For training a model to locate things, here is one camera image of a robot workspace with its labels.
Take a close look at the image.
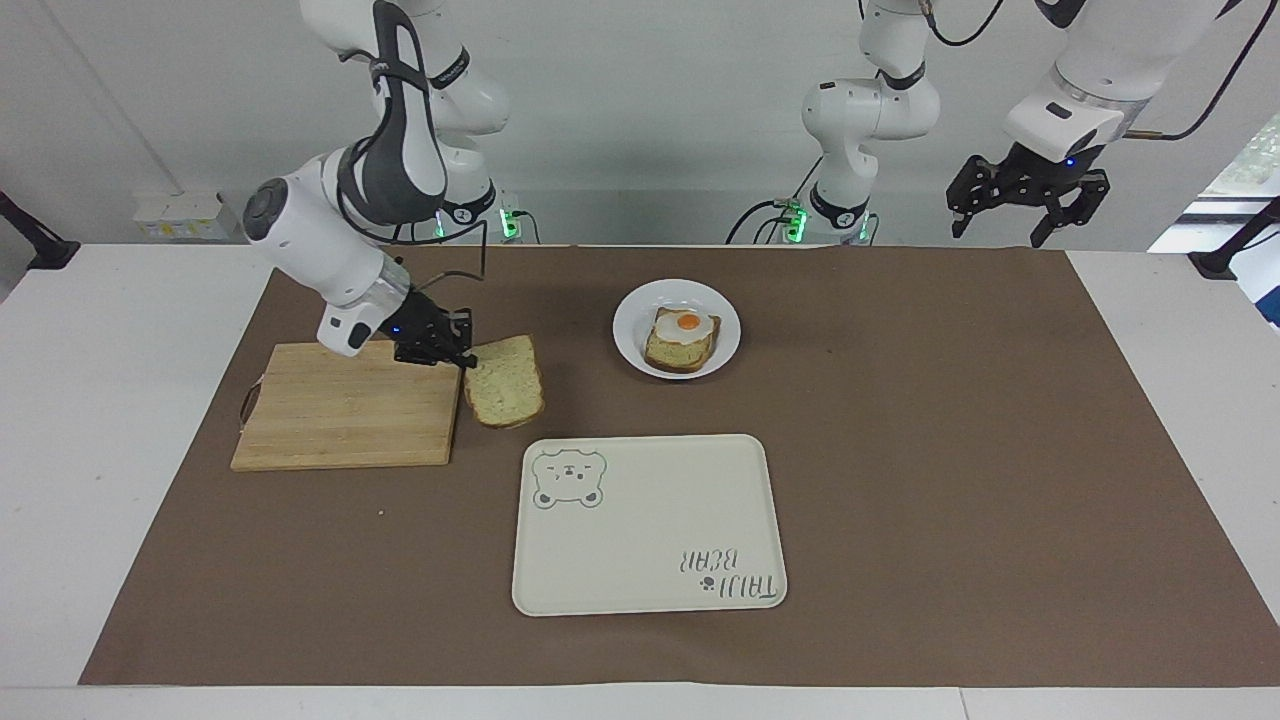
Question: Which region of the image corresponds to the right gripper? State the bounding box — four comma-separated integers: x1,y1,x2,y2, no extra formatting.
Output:
392,289,480,372

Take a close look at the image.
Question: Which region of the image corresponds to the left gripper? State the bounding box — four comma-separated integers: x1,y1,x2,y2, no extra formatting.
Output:
946,142,1112,250

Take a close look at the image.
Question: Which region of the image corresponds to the toasted bread slice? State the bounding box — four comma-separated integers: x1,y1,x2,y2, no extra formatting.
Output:
644,307,723,375

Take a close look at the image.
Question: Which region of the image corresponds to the plain bread slice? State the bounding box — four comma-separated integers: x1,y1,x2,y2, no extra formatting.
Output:
461,334,547,430

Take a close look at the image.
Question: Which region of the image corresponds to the cream tray with bear print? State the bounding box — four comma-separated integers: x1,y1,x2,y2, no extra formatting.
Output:
511,433,789,618

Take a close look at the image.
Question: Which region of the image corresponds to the wooden cutting board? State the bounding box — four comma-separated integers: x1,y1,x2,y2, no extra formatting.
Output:
230,341,464,473

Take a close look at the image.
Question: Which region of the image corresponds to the black stand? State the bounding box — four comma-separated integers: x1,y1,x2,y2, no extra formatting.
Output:
1187,195,1280,282
0,189,82,272

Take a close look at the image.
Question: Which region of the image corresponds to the white round plate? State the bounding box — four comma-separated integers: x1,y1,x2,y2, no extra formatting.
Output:
612,278,743,381

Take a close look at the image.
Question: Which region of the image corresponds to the fried egg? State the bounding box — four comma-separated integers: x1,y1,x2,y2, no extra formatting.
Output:
655,308,717,342

